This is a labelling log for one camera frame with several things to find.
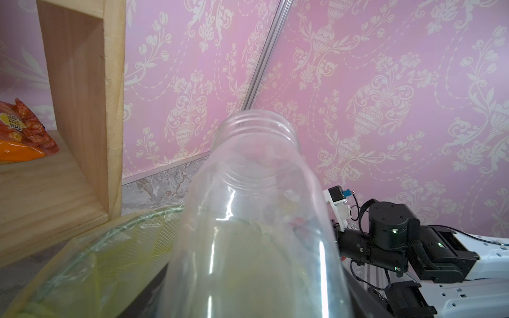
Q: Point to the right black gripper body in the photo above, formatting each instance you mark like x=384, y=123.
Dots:
x=383, y=246

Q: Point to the grey mesh trash bin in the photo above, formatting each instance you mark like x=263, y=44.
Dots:
x=79, y=258

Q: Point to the red lid glass jar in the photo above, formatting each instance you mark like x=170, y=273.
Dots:
x=255, y=238

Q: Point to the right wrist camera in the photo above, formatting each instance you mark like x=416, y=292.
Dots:
x=339, y=204

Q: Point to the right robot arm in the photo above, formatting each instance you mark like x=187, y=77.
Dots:
x=432, y=270

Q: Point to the wooden two-tier shelf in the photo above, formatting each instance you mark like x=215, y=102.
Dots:
x=52, y=199

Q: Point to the yellow plastic bin liner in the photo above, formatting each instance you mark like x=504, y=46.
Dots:
x=99, y=262

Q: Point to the orange snack bag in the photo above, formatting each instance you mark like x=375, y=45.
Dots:
x=23, y=137

